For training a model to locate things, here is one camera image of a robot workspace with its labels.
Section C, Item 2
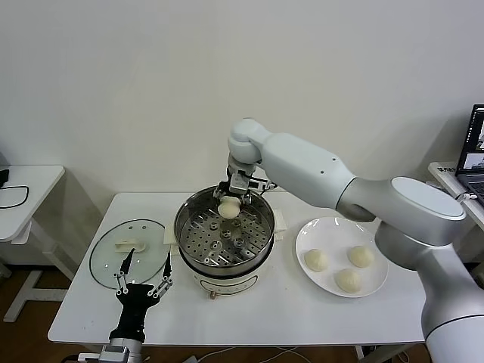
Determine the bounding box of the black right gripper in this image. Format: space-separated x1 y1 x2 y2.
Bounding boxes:
213 180 253 208

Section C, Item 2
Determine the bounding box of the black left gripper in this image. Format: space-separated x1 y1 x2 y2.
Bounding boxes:
108 247 175 343

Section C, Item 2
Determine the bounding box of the white steamed baozi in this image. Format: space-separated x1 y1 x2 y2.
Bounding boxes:
334 268 362 293
218 195 244 220
348 244 375 268
304 248 329 272

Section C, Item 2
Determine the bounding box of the round glass pot lid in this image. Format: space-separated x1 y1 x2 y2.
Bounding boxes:
88 218 172 291

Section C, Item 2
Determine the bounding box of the stainless steel steamer pot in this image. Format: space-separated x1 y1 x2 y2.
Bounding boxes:
173 185 276 268

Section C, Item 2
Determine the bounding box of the white round plate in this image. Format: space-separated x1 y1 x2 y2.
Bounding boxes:
295 216 389 299

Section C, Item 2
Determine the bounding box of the open dark laptop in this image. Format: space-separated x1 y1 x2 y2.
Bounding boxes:
455 104 484 208

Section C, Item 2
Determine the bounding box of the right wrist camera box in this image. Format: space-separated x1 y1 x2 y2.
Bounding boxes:
228 177 276 194

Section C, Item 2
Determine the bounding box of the thin black looped cable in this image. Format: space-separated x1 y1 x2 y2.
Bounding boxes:
0 184 30 209

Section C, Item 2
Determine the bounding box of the white side table with cable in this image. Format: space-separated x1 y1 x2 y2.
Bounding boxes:
0 165 76 323

